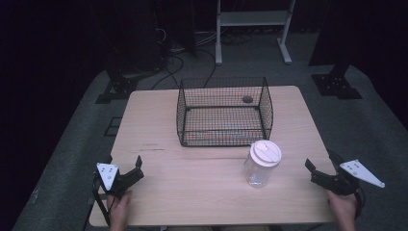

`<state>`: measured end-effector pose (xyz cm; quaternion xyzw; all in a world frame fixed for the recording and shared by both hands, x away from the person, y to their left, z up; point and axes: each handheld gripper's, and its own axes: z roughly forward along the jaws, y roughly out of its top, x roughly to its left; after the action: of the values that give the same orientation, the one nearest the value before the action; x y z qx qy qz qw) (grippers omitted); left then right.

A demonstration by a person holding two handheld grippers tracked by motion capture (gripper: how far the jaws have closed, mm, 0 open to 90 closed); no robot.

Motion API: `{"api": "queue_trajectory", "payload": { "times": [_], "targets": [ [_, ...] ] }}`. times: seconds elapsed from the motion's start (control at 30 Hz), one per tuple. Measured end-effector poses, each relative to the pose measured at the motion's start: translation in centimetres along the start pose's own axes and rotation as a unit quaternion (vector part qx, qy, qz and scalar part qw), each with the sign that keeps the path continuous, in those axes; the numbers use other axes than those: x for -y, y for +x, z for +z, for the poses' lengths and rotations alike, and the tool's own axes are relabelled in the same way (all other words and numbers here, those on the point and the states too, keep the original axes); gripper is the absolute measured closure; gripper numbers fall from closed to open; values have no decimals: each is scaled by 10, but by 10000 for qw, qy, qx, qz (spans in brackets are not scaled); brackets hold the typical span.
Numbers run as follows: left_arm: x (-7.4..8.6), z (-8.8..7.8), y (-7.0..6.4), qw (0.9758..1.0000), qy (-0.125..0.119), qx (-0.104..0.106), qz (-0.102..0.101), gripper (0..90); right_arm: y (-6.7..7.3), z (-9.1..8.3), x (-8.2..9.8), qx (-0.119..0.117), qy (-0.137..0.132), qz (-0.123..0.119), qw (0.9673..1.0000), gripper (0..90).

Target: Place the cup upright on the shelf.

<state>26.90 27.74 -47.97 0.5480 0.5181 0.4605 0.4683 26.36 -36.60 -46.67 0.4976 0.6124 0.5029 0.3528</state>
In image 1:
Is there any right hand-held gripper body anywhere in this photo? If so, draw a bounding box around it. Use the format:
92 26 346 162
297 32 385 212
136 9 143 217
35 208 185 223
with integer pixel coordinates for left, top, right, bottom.
325 150 386 197

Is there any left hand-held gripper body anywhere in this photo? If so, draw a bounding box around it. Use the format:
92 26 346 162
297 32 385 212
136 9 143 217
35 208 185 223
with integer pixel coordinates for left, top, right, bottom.
94 162 136 198

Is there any clear jar with white lid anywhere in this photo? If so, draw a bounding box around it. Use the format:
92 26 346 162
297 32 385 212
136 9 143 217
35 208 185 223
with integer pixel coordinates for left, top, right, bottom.
242 139 283 189

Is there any black wire basket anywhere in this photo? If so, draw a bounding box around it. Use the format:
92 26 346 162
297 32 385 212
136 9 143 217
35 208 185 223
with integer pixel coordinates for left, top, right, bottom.
175 76 274 148

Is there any person's right hand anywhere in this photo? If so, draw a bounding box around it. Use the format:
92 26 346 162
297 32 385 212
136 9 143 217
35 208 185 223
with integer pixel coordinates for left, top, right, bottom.
326 189 358 231

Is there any person's left hand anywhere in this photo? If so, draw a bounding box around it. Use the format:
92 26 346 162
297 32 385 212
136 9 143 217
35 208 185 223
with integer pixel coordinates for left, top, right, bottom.
106 189 134 231

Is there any black stand base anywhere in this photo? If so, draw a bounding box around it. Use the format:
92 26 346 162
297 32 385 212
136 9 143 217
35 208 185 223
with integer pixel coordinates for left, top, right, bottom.
94 68 140 105
311 62 364 101

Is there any black floor frame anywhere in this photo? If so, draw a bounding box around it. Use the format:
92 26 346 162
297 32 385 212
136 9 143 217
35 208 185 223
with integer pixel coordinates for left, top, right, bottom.
103 116 123 138

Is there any black floor cable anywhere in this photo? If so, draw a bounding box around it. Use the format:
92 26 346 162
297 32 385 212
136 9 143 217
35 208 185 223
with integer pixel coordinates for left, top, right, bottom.
149 47 217 91

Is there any white metal stand frame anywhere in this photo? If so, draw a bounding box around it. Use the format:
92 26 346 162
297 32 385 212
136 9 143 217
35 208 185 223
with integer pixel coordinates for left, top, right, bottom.
215 0 297 65

